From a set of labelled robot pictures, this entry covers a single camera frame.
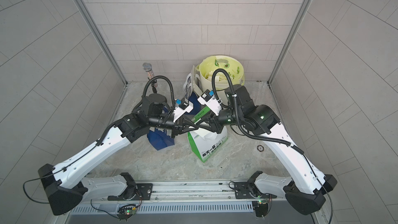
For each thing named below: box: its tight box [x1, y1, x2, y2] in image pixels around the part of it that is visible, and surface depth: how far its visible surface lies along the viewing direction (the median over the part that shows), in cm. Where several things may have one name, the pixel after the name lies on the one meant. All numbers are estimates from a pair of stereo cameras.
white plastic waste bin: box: [198, 54, 245, 102], surface depth 94 cm
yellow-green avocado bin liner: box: [196, 54, 246, 86], surface depth 96 cm
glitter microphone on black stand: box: [142, 62, 159, 94], surface depth 86 cm
